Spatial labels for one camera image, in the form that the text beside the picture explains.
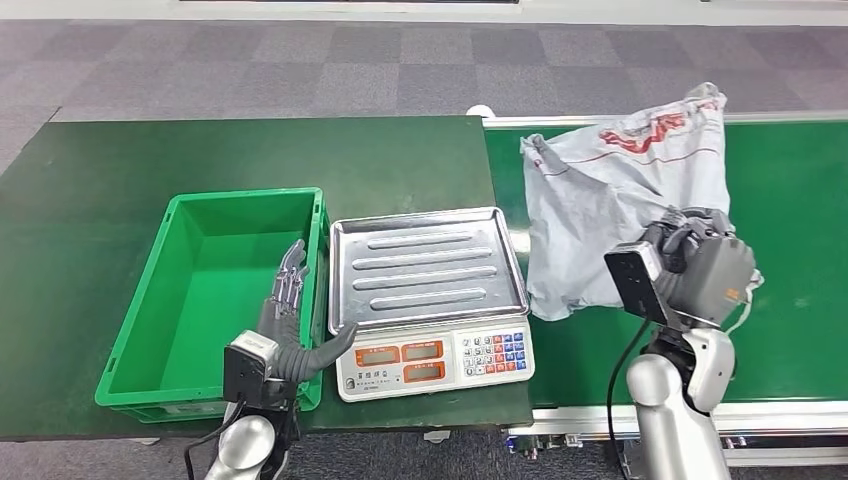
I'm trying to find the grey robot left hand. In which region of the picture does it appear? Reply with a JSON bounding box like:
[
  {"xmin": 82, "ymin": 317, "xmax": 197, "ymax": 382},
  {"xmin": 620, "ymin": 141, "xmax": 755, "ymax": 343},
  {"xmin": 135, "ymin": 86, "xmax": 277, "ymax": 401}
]
[{"xmin": 256, "ymin": 239, "xmax": 360, "ymax": 386}]

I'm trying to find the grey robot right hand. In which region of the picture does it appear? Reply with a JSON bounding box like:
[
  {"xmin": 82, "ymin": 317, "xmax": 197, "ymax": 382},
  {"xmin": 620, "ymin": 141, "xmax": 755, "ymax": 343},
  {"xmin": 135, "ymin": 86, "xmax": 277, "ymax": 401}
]
[{"xmin": 638, "ymin": 205, "xmax": 759, "ymax": 329}]

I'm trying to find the grey plastic mailer package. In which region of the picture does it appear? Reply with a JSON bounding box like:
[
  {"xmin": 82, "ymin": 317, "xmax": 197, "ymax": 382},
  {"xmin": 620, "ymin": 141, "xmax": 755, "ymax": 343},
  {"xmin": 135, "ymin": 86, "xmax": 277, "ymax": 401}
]
[{"xmin": 519, "ymin": 81, "xmax": 765, "ymax": 325}]

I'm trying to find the green plastic basket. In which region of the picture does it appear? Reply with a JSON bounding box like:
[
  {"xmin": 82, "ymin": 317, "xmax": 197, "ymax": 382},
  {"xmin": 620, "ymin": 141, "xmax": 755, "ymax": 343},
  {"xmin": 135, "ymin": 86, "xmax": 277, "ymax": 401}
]
[{"xmin": 93, "ymin": 187, "xmax": 331, "ymax": 425}]

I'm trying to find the white electronic scale, steel tray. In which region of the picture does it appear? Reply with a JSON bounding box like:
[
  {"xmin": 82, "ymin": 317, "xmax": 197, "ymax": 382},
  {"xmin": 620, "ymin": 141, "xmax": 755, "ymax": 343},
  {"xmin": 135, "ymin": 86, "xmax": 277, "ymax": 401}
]
[{"xmin": 327, "ymin": 206, "xmax": 537, "ymax": 404}]

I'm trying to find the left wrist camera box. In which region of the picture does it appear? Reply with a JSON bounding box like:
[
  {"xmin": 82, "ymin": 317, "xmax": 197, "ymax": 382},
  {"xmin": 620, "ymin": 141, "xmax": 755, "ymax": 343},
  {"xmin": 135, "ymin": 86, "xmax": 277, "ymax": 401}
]
[{"xmin": 222, "ymin": 330, "xmax": 280, "ymax": 407}]

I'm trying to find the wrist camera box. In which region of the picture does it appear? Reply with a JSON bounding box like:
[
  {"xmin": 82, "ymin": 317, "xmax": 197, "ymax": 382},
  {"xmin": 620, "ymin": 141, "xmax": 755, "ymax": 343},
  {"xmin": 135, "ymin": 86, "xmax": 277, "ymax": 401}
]
[
  {"xmin": 603, "ymin": 241, "xmax": 671, "ymax": 327},
  {"xmin": 222, "ymin": 330, "xmax": 280, "ymax": 407}
]

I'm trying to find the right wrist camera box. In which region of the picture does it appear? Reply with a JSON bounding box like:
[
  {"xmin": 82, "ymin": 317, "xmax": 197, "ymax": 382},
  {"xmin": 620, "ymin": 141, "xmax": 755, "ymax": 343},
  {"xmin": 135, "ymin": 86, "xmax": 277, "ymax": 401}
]
[{"xmin": 603, "ymin": 241, "xmax": 671, "ymax": 327}]

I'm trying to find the green conveyor belt, aluminium frame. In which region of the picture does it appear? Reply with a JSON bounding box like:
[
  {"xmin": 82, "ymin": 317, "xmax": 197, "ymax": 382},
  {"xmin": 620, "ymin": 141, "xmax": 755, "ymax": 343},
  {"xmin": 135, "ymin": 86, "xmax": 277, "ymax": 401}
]
[{"xmin": 482, "ymin": 109, "xmax": 848, "ymax": 469}]

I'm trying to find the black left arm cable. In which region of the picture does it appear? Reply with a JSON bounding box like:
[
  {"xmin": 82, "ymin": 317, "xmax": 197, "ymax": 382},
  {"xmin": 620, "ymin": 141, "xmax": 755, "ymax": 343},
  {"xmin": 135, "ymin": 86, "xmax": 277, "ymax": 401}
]
[{"xmin": 182, "ymin": 400, "xmax": 248, "ymax": 480}]

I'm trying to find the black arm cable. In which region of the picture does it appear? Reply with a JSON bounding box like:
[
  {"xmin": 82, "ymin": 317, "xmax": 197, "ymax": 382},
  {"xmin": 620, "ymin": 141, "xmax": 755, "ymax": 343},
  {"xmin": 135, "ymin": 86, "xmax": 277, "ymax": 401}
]
[
  {"xmin": 606, "ymin": 317, "xmax": 654, "ymax": 480},
  {"xmin": 182, "ymin": 400, "xmax": 248, "ymax": 480}
]

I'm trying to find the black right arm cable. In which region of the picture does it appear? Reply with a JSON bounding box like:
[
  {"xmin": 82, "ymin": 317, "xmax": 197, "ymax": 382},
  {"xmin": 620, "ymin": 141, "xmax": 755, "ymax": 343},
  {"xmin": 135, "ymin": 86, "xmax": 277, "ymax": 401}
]
[{"xmin": 606, "ymin": 317, "xmax": 654, "ymax": 480}]

